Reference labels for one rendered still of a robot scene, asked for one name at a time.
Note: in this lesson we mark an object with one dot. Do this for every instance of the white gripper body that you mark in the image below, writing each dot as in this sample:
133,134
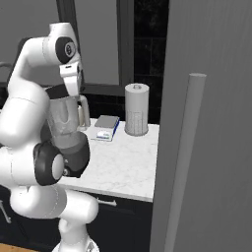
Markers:
73,84

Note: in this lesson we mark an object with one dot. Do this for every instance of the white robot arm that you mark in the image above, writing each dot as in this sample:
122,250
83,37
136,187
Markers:
23,118

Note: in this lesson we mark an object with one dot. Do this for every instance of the clear blender with dark base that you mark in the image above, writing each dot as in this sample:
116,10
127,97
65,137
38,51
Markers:
65,118

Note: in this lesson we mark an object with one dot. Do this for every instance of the dark framed window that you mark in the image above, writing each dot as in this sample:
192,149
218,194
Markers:
98,39

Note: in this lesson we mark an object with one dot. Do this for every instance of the grey and blue kitchen scale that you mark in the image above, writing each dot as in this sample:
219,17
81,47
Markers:
106,126

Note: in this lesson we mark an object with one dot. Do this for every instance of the white paper towel roll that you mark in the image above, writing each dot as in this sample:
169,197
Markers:
137,108

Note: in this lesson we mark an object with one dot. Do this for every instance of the grey fridge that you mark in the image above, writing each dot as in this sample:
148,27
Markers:
216,131

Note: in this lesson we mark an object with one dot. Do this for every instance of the dark cupboard run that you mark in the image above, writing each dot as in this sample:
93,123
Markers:
124,226

